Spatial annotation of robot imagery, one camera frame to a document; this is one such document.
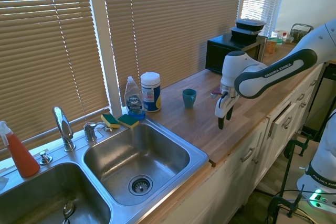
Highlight orange plastic container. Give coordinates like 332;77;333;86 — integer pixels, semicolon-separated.
266;38;278;55

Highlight black clamp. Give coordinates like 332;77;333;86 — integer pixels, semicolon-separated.
278;134;320;196
267;184;306;222

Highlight black appliance beside cabinet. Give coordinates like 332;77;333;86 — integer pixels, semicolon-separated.
306;62;336;142

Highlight teal ceramic mug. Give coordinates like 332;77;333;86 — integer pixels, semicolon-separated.
182;89;197;109

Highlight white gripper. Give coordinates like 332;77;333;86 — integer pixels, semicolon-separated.
214;91;240;131

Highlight metal sink drain strainer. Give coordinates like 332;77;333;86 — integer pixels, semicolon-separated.
128;174;154;197

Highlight stainless steel double sink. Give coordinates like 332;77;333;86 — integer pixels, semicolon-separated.
0;117;211;224

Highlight metal sink stopper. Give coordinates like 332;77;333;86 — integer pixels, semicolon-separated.
61;200;76;224

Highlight black plastic food container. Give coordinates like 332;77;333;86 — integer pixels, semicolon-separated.
235;18;267;32
230;26;261;43

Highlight black microwave oven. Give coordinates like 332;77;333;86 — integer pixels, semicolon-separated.
205;33;268;76

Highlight white wipes canister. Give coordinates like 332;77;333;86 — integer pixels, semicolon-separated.
140;71;162;113

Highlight orange spray bottle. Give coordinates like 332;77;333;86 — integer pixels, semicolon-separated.
0;120;41;178

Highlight chrome kitchen faucet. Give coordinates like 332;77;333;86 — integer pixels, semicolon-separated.
52;106;77;152

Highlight chrome sink hole knob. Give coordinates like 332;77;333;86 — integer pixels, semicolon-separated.
39;151;54;165

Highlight clear Dawn dish soap bottle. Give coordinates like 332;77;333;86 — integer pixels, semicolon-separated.
124;76;146;120

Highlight dark wire basket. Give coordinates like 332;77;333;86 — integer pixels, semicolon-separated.
289;23;314;44

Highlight yellow green sponge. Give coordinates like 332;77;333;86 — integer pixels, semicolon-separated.
100;113;121;129
117;114;140;130

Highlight white kitchen cabinet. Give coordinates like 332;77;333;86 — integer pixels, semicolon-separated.
160;63;325;224

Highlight clear jars with lids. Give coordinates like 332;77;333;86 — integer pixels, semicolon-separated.
271;29;295;44

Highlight chrome faucet handle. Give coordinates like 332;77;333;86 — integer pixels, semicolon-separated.
83;122;114;142

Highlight tan window blind over counter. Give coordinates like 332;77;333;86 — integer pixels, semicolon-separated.
100;0;245;99

